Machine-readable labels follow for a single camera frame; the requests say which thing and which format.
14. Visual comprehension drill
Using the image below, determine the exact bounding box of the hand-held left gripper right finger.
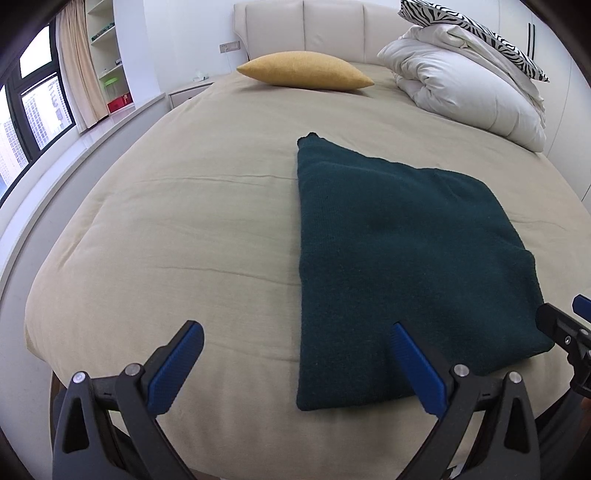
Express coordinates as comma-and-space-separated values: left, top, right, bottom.
390, 322, 542, 480

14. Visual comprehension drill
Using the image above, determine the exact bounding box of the white nightstand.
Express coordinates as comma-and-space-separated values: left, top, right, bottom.
167, 80, 215, 109

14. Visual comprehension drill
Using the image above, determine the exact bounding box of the white folded duvet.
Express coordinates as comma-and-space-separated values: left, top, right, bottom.
376, 24, 548, 153

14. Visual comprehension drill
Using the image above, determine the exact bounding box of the white window sill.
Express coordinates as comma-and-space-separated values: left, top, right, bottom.
0, 92, 167, 278

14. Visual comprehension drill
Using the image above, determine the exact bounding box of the dark green knit sweater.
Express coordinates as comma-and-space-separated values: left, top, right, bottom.
295, 132, 556, 412

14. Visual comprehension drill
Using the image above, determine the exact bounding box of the bed with beige cover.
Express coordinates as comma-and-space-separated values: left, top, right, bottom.
23, 62, 591, 472

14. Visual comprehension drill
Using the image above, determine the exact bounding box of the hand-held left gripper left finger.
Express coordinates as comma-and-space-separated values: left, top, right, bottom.
52, 320, 205, 480

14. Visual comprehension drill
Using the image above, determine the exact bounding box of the dark framed window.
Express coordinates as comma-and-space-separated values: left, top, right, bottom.
0, 23, 77, 195

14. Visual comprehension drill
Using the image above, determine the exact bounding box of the zebra print pillow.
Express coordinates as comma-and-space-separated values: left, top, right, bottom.
399, 0, 550, 84

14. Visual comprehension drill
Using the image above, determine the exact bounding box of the beige curtain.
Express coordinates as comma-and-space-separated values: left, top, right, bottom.
55, 0, 109, 134

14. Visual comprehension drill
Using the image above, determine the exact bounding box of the cream padded headboard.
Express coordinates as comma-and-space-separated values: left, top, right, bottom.
233, 0, 407, 65

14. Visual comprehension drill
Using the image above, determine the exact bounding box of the white wall shelf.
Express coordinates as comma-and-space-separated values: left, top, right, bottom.
85, 0, 137, 114

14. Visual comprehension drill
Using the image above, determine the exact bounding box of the yellow pillow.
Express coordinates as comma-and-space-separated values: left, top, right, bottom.
236, 52, 376, 90

